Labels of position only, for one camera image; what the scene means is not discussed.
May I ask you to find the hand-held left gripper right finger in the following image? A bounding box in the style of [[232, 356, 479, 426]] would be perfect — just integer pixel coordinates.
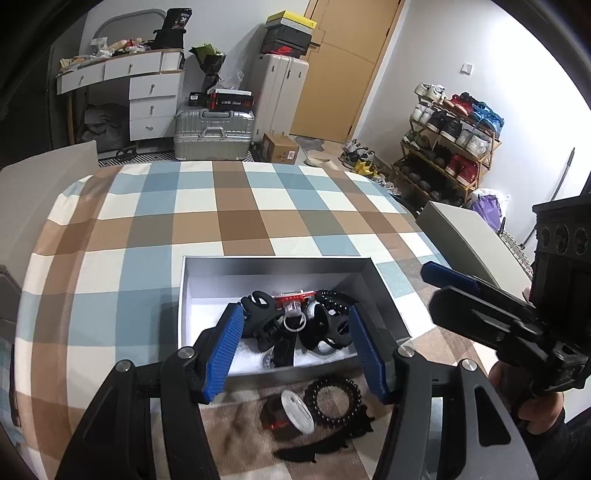
[[348, 304, 532, 480]]

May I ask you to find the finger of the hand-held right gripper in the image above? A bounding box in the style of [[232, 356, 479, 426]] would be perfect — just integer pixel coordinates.
[[428, 286, 548, 354], [421, 261, 536, 319]]

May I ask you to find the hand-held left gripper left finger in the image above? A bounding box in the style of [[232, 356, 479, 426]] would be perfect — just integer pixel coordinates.
[[55, 305, 245, 480]]

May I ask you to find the black beaded bracelet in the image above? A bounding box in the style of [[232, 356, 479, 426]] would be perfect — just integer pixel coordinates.
[[304, 376, 362, 418]]

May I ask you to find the black hair claw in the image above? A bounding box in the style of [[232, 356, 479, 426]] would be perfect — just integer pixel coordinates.
[[300, 305, 355, 358], [240, 291, 289, 352]]

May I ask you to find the black scrunchie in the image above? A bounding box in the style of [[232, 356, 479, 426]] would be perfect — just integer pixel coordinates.
[[271, 340, 297, 368]]

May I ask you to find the black bead bracelet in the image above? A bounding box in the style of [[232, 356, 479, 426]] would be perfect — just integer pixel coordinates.
[[316, 289, 354, 319]]

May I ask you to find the small red hair clip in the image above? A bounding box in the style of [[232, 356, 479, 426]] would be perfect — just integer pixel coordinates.
[[274, 291, 319, 311]]

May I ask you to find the silver cardboard box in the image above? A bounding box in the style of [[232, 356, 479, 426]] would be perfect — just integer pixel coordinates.
[[178, 256, 411, 381]]

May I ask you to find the long black hair clip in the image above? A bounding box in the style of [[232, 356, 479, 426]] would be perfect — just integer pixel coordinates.
[[274, 406, 375, 464]]

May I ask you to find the person's right forearm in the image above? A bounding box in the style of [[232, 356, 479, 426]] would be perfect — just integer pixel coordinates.
[[517, 406, 591, 480]]

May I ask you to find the person's right hand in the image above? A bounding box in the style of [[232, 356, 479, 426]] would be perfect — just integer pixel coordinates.
[[488, 357, 568, 435]]

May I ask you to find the grey upholstered seat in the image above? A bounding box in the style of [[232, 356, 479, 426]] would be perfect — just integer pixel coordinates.
[[416, 200, 532, 296]]

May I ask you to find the purple bag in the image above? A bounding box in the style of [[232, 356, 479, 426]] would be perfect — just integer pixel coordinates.
[[471, 189, 509, 232]]

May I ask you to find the thin black curved rod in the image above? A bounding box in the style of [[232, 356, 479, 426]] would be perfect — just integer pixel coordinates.
[[522, 148, 575, 250]]

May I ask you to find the bamboo shoe rack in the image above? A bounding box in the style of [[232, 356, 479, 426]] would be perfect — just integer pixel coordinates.
[[392, 95, 502, 208]]

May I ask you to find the pile of loose shoes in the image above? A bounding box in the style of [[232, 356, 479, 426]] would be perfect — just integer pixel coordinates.
[[339, 140, 393, 185]]

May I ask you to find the checkered tablecloth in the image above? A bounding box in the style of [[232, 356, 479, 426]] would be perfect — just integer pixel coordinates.
[[9, 159, 490, 480]]

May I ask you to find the wooden shoe rack with shoes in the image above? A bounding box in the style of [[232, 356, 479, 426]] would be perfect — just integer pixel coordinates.
[[401, 83, 504, 204]]

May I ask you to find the brown cardboard box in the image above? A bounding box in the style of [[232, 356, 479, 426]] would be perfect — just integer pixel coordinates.
[[261, 134, 300, 165]]

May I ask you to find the silver ribbed suitcase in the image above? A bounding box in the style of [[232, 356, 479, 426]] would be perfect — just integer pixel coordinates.
[[174, 107, 256, 161]]

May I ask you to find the wooden door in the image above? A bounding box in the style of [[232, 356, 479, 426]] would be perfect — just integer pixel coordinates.
[[290, 0, 406, 143]]

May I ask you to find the white upright suitcase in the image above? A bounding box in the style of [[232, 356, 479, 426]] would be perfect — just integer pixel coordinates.
[[252, 53, 309, 144]]

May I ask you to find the black box with red stripe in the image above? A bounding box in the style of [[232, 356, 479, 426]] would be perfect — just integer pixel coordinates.
[[207, 90, 254, 112]]

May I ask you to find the white desk with drawers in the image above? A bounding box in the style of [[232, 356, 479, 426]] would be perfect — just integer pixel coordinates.
[[56, 48, 185, 144]]

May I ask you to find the dark bag under desk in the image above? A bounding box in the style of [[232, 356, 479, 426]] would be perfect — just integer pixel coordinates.
[[83, 104, 130, 148]]

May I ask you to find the black and red shoe box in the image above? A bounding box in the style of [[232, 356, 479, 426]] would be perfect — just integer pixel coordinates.
[[260, 41, 309, 57]]

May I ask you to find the black wrapped flower bouquet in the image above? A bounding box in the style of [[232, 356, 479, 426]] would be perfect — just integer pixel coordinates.
[[189, 44, 227, 93]]

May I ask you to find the yellow lid shoe box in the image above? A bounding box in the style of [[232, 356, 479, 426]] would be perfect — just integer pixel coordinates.
[[267, 11, 318, 31]]

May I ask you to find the desk clutter pile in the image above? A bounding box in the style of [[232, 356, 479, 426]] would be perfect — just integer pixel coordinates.
[[59, 38, 155, 72]]

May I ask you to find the black paper bag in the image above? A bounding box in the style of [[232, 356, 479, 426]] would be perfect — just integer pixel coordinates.
[[152, 8, 192, 51]]

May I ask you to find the grey arched mirror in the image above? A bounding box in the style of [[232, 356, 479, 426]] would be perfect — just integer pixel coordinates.
[[89, 9, 167, 51]]

